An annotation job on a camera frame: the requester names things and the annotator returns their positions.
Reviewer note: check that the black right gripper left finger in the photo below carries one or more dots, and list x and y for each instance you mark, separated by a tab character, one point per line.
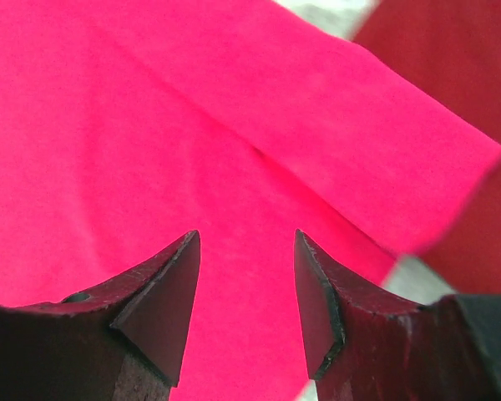
123	339

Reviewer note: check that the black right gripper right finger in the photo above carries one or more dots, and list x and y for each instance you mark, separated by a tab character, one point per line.
365	343

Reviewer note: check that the bright pink t-shirt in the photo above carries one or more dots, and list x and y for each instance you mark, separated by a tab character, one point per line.
126	124

